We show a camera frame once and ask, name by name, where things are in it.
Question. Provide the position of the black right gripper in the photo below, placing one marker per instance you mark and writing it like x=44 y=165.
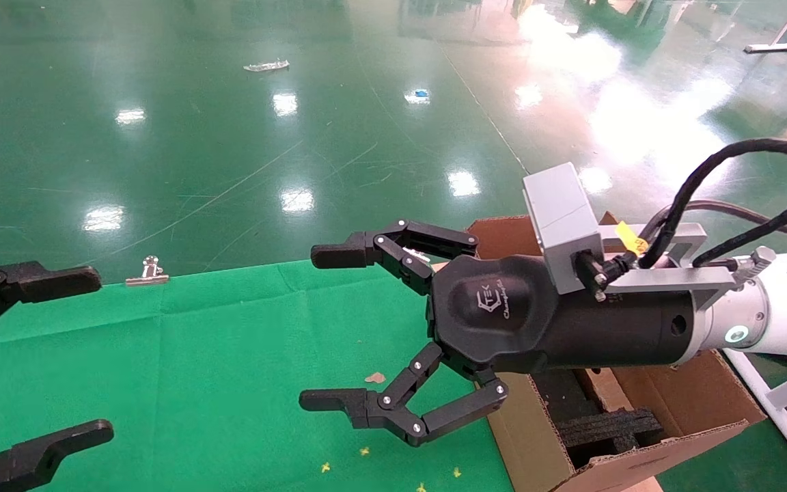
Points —
x=571 y=331

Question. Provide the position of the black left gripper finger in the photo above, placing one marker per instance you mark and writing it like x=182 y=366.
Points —
x=31 y=458
x=38 y=281

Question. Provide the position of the cardboard box with hole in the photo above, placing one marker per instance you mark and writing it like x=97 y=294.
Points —
x=605 y=389

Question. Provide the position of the small cardboard scrap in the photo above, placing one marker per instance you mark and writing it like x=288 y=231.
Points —
x=374 y=378

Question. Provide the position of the large open cardboard carton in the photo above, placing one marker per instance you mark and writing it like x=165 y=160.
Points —
x=694 y=403

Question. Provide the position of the silver binder clip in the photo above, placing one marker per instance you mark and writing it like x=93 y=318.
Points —
x=147 y=273
x=419 y=255

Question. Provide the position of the large green table cloth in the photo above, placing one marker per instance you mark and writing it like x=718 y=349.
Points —
x=195 y=383

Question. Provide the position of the black foam insert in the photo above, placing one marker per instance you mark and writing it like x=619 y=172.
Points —
x=605 y=430

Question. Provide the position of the white floor scrap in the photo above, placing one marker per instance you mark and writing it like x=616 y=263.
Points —
x=265 y=65

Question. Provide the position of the white stand foot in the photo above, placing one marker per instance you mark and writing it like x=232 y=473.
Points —
x=769 y=48

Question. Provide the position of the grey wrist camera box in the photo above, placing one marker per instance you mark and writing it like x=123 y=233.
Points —
x=564 y=219

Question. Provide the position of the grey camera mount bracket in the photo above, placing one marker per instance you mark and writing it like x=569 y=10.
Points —
x=667 y=280

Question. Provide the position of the white table frame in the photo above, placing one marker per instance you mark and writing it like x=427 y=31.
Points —
x=776 y=410

